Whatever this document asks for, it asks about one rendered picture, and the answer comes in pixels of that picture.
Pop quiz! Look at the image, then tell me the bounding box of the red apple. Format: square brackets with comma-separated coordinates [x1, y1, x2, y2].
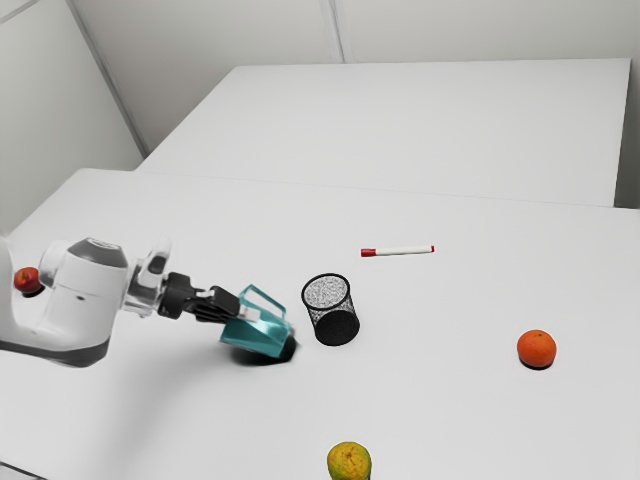
[13, 266, 41, 293]

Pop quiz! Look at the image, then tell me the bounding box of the teal faceted mug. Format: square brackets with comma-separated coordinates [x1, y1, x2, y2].
[219, 283, 292, 359]

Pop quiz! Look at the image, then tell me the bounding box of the yellow-green citrus fruit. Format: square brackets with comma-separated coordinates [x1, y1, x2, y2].
[327, 441, 373, 480]

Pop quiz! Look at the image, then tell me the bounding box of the white marker with red cap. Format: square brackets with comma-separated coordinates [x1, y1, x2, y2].
[360, 244, 436, 258]

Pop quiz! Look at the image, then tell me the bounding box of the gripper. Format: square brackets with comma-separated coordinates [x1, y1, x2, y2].
[157, 271, 262, 323]

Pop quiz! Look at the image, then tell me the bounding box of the black mesh pen holder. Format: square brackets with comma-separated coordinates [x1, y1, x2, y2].
[300, 272, 362, 347]

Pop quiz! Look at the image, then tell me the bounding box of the orange fruit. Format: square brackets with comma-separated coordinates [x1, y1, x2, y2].
[516, 329, 558, 369]

